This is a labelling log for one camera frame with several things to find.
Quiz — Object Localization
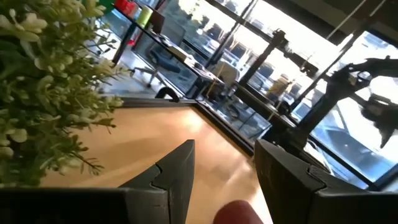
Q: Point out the red hat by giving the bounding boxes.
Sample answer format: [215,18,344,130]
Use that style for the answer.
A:
[212,200,265,224]

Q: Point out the black office desk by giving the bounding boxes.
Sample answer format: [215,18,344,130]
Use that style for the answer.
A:
[111,6,226,99]

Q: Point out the red spool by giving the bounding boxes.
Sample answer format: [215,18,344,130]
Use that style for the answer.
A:
[122,0,138,15]

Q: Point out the artificial plant with white flowers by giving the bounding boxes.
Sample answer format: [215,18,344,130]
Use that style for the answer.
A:
[0,0,131,189]

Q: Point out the blue office chair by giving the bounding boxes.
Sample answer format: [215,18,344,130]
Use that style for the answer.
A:
[129,43,183,88]

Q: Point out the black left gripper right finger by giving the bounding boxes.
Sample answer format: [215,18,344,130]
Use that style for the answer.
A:
[254,138,366,224]

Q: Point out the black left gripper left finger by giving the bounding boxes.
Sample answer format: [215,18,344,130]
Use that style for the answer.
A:
[119,139,196,224]

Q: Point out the yellow-green spool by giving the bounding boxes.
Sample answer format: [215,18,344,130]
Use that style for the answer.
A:
[136,5,154,28]

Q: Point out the black camera stand pole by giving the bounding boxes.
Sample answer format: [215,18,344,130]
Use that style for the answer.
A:
[238,29,289,86]

